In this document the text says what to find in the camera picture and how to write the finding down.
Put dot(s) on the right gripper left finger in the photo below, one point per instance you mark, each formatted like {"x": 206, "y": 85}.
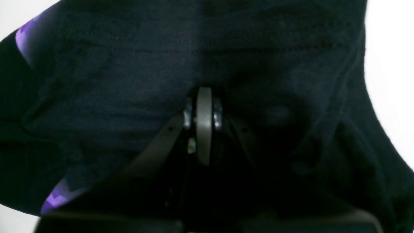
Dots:
{"x": 141, "y": 174}

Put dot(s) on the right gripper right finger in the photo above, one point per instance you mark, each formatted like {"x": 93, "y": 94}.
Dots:
{"x": 234, "y": 142}

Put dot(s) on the black T-shirt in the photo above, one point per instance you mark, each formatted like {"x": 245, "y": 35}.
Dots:
{"x": 87, "y": 85}

